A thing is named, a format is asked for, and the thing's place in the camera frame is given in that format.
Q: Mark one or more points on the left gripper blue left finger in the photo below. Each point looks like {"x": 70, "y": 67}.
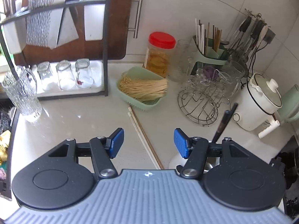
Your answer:
{"x": 103, "y": 150}

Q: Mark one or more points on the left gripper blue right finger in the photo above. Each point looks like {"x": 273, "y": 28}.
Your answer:
{"x": 194, "y": 150}

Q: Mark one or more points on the white ceramic mug jar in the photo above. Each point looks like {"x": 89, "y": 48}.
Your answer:
{"x": 177, "y": 163}

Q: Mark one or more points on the white chopstick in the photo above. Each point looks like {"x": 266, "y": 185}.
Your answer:
{"x": 144, "y": 143}

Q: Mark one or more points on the black chopstick brown band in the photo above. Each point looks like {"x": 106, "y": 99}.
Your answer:
{"x": 221, "y": 127}

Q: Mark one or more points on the wooden chopstick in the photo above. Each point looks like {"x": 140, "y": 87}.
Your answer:
{"x": 130, "y": 109}

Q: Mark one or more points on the black chopstick plain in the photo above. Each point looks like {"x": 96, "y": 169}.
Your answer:
{"x": 231, "y": 112}

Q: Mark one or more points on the bundle of dry noodles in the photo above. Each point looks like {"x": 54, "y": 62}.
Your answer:
{"x": 143, "y": 90}

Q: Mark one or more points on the upturned glass tumbler right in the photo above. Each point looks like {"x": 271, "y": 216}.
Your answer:
{"x": 84, "y": 77}

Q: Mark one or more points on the upturned glass tumbler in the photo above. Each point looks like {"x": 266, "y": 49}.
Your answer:
{"x": 45, "y": 75}
{"x": 84, "y": 77}
{"x": 66, "y": 78}

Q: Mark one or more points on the textured glass pitcher right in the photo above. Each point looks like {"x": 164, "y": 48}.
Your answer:
{"x": 233, "y": 72}

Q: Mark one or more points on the textured glass pitcher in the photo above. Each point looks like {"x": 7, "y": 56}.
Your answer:
{"x": 233, "y": 72}
{"x": 22, "y": 92}

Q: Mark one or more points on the upturned glass tumbler middle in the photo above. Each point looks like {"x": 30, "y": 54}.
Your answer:
{"x": 66, "y": 78}

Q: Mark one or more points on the white rack drip tray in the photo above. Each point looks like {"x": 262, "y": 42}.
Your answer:
{"x": 98, "y": 85}

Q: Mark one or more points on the purple lid glass cup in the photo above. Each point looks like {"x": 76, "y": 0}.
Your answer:
{"x": 211, "y": 73}

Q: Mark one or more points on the white electric cooking pot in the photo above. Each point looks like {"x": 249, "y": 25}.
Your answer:
{"x": 257, "y": 102}

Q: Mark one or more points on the green plastic basket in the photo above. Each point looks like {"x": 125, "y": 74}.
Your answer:
{"x": 139, "y": 73}

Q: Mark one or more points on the textured glass jug behind rack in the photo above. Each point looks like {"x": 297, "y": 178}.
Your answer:
{"x": 181, "y": 61}

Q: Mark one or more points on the upturned glass tumbler left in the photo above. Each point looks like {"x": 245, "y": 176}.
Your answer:
{"x": 45, "y": 75}

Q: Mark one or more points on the green utensil holder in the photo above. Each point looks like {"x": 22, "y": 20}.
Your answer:
{"x": 199, "y": 60}

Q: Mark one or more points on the green electric kettle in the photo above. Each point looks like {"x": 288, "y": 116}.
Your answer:
{"x": 290, "y": 101}

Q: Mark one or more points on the textured glass pitcher left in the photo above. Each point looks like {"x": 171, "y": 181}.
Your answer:
{"x": 22, "y": 92}

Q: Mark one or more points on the red lid plastic jar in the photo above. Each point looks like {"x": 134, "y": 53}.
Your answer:
{"x": 159, "y": 51}

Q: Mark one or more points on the black dish rack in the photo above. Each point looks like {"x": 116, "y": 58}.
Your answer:
{"x": 49, "y": 24}

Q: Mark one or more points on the wire cup rack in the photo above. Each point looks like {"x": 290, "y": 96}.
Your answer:
{"x": 200, "y": 99}

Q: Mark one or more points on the wall power outlet strip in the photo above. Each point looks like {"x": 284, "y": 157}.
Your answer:
{"x": 269, "y": 36}

